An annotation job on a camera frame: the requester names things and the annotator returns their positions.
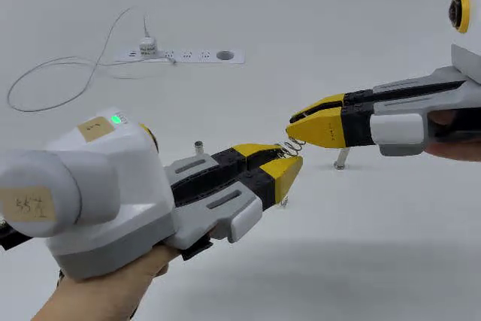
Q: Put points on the person's right hand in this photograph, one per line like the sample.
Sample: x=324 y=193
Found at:
x=458 y=152

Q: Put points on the white power strip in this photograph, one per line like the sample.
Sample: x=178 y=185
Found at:
x=188 y=56

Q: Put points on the small metal coil spring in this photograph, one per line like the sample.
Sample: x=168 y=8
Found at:
x=294 y=147

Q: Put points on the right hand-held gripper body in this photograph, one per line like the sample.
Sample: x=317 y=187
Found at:
x=467 y=46

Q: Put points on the white charger plug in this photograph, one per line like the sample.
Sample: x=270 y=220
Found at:
x=147 y=46

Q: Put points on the person's left hand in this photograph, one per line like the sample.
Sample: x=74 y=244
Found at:
x=112 y=283

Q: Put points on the person's left forearm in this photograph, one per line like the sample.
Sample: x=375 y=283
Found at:
x=82 y=307

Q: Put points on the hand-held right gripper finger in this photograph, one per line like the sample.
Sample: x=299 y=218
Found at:
x=357 y=125
x=406 y=86

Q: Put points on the metal pin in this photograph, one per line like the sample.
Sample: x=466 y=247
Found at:
x=342 y=159
x=198 y=148

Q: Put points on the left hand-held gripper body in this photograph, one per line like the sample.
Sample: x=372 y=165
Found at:
x=112 y=185

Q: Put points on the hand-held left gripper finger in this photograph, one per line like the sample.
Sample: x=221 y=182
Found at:
x=244 y=200
x=225 y=163

